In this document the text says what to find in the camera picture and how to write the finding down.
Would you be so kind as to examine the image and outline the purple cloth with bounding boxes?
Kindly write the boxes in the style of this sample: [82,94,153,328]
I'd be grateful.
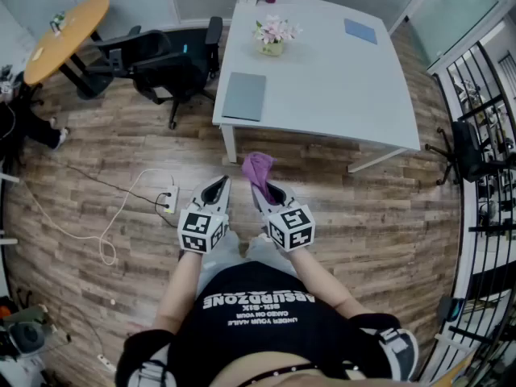
[241,151,279,206]

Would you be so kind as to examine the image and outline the black office chair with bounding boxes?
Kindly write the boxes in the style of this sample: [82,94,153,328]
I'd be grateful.
[424,119,506,188]

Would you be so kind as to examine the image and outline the black and blue device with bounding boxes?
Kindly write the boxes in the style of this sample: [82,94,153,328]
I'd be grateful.
[438,295,465,323]

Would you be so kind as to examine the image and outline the person's black t-shirt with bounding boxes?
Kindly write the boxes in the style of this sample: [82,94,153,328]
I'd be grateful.
[115,260,421,387]

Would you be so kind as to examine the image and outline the blue pad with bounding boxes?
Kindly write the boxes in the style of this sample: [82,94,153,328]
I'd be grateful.
[343,18,379,46]

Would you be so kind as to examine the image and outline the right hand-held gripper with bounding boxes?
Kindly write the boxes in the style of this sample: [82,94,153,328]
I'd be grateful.
[250,180,316,253]

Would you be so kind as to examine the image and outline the person's left forearm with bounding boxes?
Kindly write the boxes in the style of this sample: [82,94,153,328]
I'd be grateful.
[152,249,207,335]

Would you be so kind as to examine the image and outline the white table leg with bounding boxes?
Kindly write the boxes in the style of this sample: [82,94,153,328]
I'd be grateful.
[347,147,409,174]
[220,123,239,164]

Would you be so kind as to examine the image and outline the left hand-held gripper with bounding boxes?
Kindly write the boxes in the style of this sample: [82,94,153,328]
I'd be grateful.
[177,175,233,254]

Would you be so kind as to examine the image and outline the person's right forearm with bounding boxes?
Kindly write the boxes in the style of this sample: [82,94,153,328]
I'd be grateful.
[287,247,377,321]

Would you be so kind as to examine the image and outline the small white power strip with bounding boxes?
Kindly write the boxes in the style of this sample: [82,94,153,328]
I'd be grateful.
[95,352,119,373]

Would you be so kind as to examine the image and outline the black chair with blue sticker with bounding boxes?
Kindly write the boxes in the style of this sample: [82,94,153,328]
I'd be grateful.
[86,15,224,131]

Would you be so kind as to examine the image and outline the black cable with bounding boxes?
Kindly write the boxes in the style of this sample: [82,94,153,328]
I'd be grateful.
[51,158,179,229]

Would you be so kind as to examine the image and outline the person's grey trousers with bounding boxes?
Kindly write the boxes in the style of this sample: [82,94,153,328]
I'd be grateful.
[196,230,300,294]

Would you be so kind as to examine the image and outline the white cable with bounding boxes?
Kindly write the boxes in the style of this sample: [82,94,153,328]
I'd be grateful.
[23,168,175,267]

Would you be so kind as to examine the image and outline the grey machine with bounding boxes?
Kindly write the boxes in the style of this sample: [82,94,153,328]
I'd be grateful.
[0,303,73,387]

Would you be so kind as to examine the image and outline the orange round table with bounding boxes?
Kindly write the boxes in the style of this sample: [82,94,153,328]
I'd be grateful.
[23,0,115,101]

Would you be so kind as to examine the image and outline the pink flowers in cream pot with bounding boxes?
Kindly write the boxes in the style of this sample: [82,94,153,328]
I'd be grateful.
[252,13,304,58]

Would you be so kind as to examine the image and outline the black metal shelf rack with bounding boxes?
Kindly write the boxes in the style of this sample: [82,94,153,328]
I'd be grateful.
[426,40,516,387]

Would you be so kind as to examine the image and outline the small potted plant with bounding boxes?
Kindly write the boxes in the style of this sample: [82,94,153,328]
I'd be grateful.
[49,10,68,36]

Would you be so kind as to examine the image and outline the grey notebook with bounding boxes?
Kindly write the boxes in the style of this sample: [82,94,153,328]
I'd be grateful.
[221,71,268,123]

